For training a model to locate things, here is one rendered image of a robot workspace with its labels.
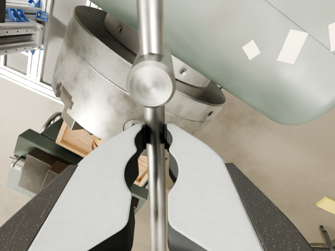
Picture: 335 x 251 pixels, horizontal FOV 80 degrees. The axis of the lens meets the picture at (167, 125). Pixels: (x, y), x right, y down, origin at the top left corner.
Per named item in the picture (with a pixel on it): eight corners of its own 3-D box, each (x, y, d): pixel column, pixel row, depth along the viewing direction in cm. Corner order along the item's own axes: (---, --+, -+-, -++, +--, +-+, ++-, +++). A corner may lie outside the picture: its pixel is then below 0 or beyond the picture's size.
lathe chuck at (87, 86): (93, 16, 48) (22, 42, 22) (199, 78, 59) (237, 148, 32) (81, 50, 52) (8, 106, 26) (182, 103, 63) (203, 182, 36)
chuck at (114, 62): (98, 1, 47) (29, 10, 20) (206, 68, 57) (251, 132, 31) (93, 16, 48) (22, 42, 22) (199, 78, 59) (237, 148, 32)
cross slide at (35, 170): (35, 146, 73) (26, 154, 69) (139, 198, 80) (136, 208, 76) (25, 178, 81) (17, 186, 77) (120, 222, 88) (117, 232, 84)
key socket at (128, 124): (122, 122, 32) (119, 132, 29) (131, 106, 30) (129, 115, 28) (141, 130, 33) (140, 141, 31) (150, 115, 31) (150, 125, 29)
